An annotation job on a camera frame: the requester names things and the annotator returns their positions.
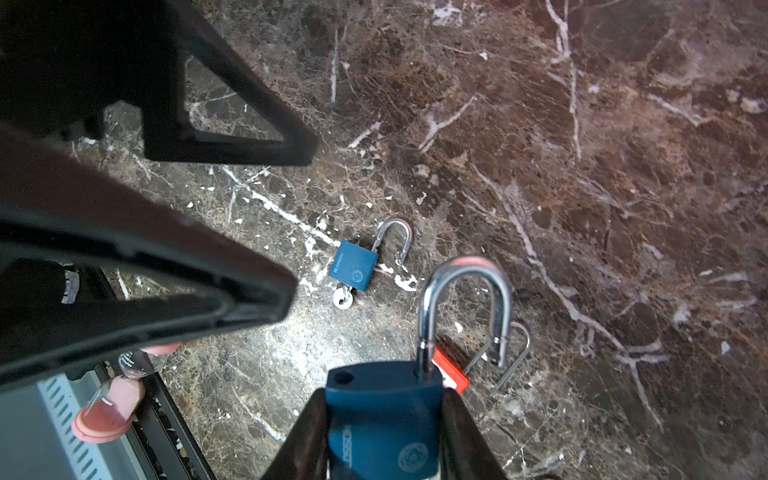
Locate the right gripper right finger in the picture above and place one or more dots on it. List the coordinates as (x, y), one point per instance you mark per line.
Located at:
(464, 454)

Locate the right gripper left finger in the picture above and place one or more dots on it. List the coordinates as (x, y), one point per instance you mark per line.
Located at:
(304, 454)

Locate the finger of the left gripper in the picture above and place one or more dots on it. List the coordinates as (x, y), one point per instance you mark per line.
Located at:
(200, 102)
(56, 212)

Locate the blue padlock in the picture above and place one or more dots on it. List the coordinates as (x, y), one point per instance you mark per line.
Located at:
(353, 265)
(383, 416)

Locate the red padlock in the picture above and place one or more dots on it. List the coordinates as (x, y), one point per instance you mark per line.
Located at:
(457, 379)

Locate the pink hourglass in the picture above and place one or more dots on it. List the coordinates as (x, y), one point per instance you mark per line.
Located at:
(110, 412)

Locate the white perforated rail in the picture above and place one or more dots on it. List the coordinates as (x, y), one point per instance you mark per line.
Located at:
(60, 399)

